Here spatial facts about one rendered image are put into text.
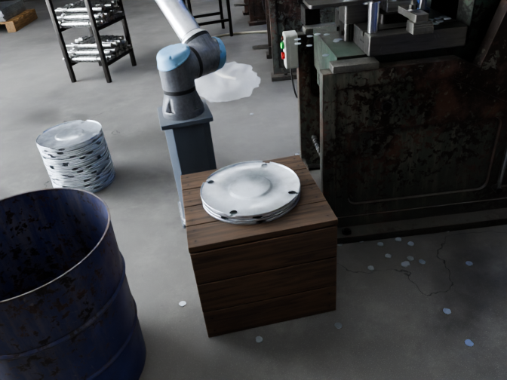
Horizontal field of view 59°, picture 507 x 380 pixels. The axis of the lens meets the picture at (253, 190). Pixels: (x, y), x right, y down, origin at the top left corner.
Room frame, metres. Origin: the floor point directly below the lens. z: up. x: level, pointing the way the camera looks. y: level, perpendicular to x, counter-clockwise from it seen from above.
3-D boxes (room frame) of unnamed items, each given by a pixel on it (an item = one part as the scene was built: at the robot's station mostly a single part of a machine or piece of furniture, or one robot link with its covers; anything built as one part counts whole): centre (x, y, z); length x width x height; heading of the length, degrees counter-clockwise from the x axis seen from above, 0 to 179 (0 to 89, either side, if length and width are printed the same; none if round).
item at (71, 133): (1.90, 0.81, 0.25); 0.29 x 0.29 x 0.01
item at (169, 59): (1.54, 0.22, 0.62); 0.13 x 0.12 x 0.14; 133
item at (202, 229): (1.10, 0.01, 0.18); 0.40 x 0.38 x 0.35; 98
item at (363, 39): (1.57, -0.54, 0.68); 0.45 x 0.30 x 0.06; 1
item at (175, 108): (1.54, 0.22, 0.50); 0.15 x 0.15 x 0.10
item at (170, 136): (1.54, 0.22, 0.23); 0.19 x 0.19 x 0.45; 11
